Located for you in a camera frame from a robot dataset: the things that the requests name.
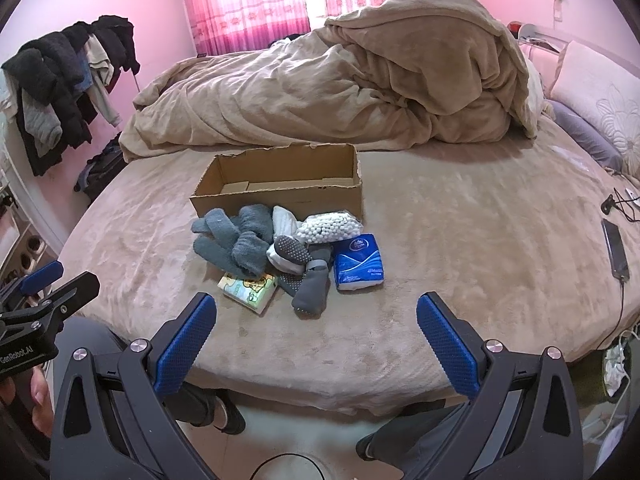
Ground black fleece jacket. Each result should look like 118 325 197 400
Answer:
1 27 93 177

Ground dark grey dotted sock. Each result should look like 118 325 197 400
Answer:
276 272 306 297

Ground black floor cable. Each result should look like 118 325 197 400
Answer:
249 452 327 480

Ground cardboard box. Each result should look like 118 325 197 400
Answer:
189 142 364 222

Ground dark sneaker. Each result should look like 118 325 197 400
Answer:
200 390 247 434
356 432 382 462

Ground grey fluffy sock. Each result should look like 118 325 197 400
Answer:
231 205 275 281
193 234 238 272
192 208 242 242

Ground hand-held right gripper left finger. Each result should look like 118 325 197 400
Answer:
50 292 221 480

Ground person's right leg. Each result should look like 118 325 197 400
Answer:
367 399 478 467

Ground grey pillow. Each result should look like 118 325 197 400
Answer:
547 100 626 171

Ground white shirt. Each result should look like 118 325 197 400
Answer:
84 35 124 128

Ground grey garment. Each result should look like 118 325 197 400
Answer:
22 90 64 158

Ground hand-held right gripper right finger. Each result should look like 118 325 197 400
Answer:
410 292 583 480

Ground white plastic bags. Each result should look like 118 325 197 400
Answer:
272 206 304 241

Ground bed with beige sheet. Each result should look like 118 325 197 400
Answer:
52 125 640 416

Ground black smartphone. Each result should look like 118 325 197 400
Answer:
602 218 629 278

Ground white shoe rack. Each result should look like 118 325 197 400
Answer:
0 150 66 291

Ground bag of cotton balls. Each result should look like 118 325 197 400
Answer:
295 212 362 245

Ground black charging cable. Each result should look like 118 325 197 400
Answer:
590 274 628 358

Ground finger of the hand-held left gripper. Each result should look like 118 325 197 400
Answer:
0 271 101 332
0 261 64 307

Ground dark suitcase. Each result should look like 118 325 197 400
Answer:
74 135 126 202

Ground white sock with dotted sole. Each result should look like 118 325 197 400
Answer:
266 235 309 276

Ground white embroidered pillow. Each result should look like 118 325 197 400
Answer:
550 40 640 176

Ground blue tissue pack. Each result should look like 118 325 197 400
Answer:
332 234 387 292

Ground black tangled cable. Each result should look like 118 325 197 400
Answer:
602 187 640 222

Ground white cable bundle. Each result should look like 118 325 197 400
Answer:
600 325 640 411

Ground person's left hand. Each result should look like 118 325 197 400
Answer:
30 367 56 437

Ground blue denim garment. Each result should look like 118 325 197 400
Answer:
75 55 97 97

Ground beige duvet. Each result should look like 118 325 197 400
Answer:
119 0 543 163

